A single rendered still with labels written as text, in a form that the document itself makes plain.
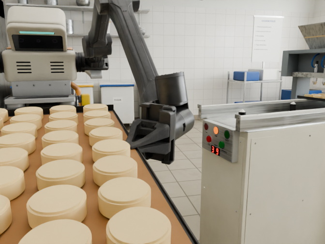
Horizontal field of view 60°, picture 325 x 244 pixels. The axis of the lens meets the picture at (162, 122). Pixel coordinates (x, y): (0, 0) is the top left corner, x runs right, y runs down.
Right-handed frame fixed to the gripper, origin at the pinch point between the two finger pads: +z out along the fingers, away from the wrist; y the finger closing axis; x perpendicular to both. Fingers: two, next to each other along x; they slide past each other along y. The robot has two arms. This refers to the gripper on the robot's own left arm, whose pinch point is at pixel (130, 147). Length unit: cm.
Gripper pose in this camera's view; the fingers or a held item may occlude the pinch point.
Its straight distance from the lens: 42.5
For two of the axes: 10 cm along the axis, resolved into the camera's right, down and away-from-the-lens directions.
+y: -0.2, 9.6, 2.6
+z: -4.5, 2.2, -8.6
